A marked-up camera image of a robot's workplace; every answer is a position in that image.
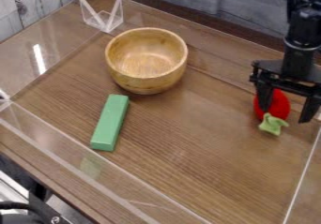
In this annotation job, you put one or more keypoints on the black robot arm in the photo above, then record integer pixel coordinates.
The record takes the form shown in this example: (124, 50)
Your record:
(302, 40)

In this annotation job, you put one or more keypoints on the black equipment lower left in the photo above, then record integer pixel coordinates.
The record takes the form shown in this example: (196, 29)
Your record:
(25, 209)

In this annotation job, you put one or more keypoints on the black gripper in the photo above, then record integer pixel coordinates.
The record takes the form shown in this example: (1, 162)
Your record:
(269, 77)

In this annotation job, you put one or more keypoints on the wooden bowl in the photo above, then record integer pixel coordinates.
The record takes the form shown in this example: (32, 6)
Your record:
(146, 59)

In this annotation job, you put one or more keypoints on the clear acrylic tray wall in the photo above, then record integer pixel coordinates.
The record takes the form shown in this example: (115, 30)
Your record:
(192, 162)

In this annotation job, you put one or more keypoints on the red plush strawberry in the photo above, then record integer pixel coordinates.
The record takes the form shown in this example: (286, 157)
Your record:
(273, 118)

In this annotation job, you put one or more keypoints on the green rectangular block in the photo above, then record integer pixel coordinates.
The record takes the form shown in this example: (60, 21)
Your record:
(105, 132)

